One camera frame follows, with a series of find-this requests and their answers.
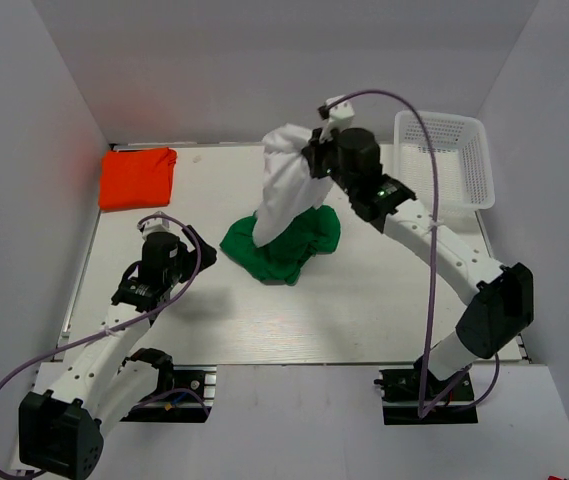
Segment green t shirt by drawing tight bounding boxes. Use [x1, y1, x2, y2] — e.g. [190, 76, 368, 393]
[220, 205, 341, 285]

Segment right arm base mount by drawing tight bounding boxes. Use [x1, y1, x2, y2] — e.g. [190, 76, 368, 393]
[374, 367, 479, 426]

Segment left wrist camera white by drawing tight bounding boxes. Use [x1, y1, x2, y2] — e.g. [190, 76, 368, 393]
[137, 211, 170, 241]

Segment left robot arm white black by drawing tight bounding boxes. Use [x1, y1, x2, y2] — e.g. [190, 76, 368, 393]
[18, 218, 217, 479]

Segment white t shirt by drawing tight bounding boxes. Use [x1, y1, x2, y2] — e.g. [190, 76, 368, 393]
[252, 124, 333, 247]

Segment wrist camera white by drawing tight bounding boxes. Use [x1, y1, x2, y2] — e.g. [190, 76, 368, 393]
[137, 211, 170, 241]
[318, 97, 355, 142]

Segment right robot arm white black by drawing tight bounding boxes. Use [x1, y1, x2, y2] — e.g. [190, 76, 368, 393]
[302, 128, 534, 382]

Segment folded orange t shirt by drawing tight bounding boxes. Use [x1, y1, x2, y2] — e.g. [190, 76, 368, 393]
[98, 147, 178, 211]

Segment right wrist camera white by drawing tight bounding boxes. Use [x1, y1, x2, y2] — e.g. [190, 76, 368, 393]
[318, 97, 355, 142]

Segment white plastic basket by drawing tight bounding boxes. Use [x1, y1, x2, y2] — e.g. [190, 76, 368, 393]
[392, 110, 495, 215]

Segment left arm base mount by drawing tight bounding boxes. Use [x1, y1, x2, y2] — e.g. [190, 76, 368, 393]
[121, 366, 217, 424]

